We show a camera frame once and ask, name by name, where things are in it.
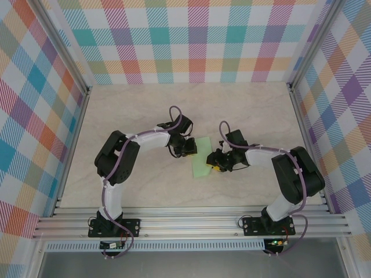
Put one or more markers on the aluminium mounting rail beam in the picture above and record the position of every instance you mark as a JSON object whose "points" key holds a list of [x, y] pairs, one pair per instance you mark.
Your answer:
{"points": [[188, 223]]}

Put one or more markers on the aluminium table side rail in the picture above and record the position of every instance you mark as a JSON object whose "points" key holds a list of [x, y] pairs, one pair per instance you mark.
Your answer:
{"points": [[73, 144], [308, 144]]}

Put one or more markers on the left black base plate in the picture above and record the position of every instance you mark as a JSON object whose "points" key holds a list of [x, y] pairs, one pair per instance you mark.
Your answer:
{"points": [[131, 227]]}

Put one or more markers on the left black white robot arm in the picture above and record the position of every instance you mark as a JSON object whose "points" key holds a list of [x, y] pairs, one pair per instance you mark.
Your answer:
{"points": [[116, 159]]}

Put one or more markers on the small dark circuit board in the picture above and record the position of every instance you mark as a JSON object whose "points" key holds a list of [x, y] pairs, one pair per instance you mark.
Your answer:
{"points": [[111, 245]]}

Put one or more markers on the green paper sheet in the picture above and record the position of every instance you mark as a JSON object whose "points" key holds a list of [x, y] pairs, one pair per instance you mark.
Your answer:
{"points": [[201, 165]]}

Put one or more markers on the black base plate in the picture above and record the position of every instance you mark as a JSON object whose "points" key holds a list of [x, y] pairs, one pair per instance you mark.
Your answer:
{"points": [[252, 227], [131, 227]]}

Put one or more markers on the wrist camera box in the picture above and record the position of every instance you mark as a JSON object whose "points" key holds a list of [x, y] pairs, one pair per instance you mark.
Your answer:
{"points": [[237, 138], [185, 124]]}

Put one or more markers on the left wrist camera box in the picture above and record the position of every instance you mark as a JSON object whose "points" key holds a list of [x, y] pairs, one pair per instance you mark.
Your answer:
{"points": [[185, 124]]}

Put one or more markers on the aluminium frame post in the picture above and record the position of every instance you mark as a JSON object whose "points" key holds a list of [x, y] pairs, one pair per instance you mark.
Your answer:
{"points": [[314, 43], [63, 46]]}

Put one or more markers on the circuit board with green light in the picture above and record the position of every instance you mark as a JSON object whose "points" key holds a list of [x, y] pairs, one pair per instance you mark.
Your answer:
{"points": [[276, 242]]}

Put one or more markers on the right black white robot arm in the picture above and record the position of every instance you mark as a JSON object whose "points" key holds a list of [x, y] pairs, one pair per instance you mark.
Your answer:
{"points": [[301, 176]]}

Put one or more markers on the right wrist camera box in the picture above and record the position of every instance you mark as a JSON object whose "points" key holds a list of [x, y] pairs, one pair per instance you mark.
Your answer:
{"points": [[237, 138]]}

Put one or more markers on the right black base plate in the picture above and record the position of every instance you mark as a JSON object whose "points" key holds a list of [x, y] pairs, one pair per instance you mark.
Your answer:
{"points": [[252, 227]]}

